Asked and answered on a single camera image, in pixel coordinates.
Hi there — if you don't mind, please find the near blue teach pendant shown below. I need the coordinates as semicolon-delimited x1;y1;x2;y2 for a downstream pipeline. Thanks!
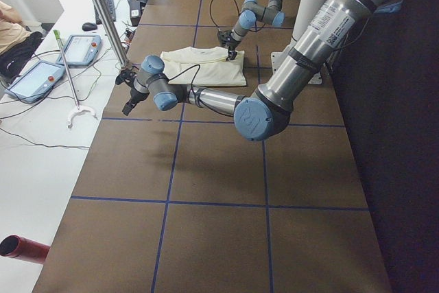
5;60;65;104

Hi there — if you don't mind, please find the blue teach pendant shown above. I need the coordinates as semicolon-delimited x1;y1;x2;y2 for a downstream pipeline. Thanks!
62;34;102;68
5;60;65;104

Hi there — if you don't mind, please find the black keyboard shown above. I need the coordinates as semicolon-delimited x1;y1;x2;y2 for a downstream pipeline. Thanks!
93;0;117;25

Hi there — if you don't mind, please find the silver reacher grabber tool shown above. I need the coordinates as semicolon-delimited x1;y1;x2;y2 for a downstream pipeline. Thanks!
54;30;97;128

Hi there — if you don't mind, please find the black computer mouse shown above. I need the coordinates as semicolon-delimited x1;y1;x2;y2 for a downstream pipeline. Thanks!
82;22;97;32

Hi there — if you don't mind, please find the seated person in beige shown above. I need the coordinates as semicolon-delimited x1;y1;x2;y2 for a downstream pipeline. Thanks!
1;2;43;80

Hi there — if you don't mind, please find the red pipe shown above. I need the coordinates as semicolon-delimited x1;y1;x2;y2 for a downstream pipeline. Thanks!
1;235;50;264

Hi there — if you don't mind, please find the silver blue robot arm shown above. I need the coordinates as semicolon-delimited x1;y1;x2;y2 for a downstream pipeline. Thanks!
217;0;285;60
115;0;401;141

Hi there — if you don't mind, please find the aluminium frame post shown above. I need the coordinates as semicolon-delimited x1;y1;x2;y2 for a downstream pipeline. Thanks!
92;0;128;69

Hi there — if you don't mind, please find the far blue teach pendant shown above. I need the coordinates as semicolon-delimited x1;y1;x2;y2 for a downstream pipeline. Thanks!
62;34;102;68

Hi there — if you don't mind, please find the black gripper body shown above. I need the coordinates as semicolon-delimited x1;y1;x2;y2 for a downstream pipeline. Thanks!
225;30;243;54
127;80;150;108

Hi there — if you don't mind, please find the cream long-sleeve cat shirt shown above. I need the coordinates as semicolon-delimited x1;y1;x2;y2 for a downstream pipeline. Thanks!
161;47;247;86

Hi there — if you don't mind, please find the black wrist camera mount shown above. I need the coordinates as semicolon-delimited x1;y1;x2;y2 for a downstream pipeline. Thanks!
115;69;137;87
217;31;230;47

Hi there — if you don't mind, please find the black box with white label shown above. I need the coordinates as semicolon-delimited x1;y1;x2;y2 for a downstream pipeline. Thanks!
128;0;142;27

